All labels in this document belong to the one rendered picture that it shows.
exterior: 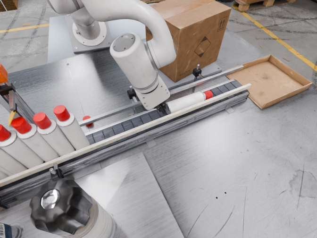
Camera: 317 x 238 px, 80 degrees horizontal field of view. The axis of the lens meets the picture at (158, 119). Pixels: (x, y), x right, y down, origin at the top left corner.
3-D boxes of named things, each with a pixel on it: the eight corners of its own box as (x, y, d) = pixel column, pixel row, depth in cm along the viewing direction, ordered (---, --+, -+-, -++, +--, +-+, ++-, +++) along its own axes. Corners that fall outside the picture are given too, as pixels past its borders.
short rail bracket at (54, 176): (62, 189, 64) (45, 175, 54) (61, 181, 65) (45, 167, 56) (72, 185, 65) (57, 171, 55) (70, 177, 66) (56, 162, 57)
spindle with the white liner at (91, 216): (87, 255, 49) (19, 246, 25) (79, 220, 54) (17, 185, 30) (120, 237, 51) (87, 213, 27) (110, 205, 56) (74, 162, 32)
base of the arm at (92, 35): (80, 50, 111) (71, 38, 93) (67, 18, 110) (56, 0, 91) (111, 41, 114) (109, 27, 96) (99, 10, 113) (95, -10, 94)
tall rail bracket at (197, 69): (196, 101, 88) (203, 73, 75) (188, 91, 92) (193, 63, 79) (202, 99, 89) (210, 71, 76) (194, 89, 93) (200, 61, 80)
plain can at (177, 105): (170, 109, 72) (215, 93, 77) (164, 100, 75) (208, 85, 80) (169, 117, 76) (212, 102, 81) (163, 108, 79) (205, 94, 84)
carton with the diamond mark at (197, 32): (174, 83, 93) (179, 28, 71) (146, 59, 105) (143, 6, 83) (216, 60, 104) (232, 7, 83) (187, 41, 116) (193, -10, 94)
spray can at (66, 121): (78, 155, 66) (51, 119, 50) (73, 144, 69) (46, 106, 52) (92, 148, 68) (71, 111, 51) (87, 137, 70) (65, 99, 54)
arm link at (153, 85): (150, 61, 59) (154, 67, 62) (127, 76, 60) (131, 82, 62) (162, 76, 55) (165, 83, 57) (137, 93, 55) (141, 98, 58)
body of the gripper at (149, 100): (154, 65, 61) (164, 86, 70) (128, 82, 61) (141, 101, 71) (165, 79, 57) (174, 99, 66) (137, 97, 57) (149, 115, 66)
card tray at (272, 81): (261, 109, 85) (265, 103, 82) (224, 75, 99) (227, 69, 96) (307, 89, 93) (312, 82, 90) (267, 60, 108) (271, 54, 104)
